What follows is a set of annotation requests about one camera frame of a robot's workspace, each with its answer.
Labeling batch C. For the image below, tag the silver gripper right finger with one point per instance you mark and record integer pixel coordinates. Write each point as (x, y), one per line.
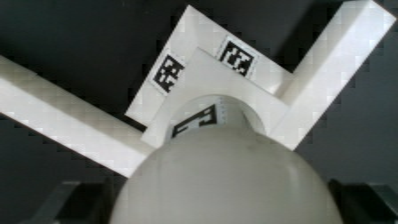
(366, 202)

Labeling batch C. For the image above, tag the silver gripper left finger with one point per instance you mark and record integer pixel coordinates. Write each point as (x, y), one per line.
(44, 215)

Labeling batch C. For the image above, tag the white lamp bulb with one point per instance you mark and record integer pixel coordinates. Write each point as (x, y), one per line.
(224, 178)

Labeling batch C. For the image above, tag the white L-shaped fence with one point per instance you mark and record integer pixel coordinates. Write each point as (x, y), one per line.
(73, 123)

